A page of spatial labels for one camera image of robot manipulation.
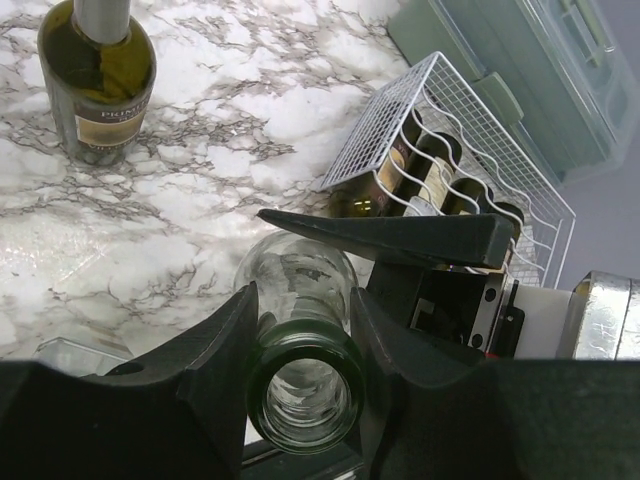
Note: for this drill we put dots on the brown wine bottle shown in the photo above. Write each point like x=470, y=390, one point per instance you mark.
x=362, y=196

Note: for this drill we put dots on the clear bottle gold cap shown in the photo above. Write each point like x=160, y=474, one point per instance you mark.
x=71, y=355

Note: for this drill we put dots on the clear glass bottle tall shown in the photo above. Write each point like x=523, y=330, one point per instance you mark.
x=305, y=374

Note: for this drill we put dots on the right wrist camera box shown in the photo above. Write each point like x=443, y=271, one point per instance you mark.
x=597, y=320

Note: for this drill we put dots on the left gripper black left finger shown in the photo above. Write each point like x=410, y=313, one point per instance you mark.
x=176, y=412

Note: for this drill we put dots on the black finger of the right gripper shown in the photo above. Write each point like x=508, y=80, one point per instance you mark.
x=461, y=240

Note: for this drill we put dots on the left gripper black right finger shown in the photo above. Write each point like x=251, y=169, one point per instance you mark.
x=428, y=416

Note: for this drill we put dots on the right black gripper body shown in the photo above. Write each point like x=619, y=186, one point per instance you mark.
x=475, y=310

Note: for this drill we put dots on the green wine bottle front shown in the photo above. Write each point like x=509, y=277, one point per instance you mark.
x=436, y=174

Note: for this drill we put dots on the green plastic toolbox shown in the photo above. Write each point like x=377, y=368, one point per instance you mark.
x=550, y=71

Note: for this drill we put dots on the white wire wine rack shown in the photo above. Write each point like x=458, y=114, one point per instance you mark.
x=440, y=100

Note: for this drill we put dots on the green wine bottle black neck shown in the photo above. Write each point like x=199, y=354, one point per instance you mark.
x=467, y=196

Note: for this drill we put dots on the green wine bottle back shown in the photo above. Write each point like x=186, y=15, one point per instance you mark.
x=99, y=67

